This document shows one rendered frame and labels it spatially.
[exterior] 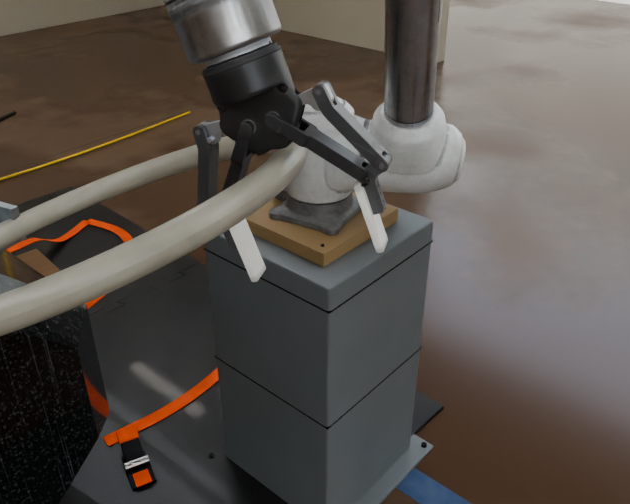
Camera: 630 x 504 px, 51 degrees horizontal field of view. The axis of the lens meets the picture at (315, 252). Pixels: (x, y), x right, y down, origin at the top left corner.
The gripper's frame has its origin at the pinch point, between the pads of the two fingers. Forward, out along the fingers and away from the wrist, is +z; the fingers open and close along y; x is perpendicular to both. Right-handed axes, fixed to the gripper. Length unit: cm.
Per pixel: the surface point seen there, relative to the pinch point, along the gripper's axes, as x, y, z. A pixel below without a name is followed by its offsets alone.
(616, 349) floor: -168, -29, 127
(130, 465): -72, 107, 78
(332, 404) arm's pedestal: -64, 36, 62
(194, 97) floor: -397, 207, 7
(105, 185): -19.0, 33.4, -9.7
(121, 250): 17.9, 7.4, -10.3
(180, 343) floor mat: -131, 116, 71
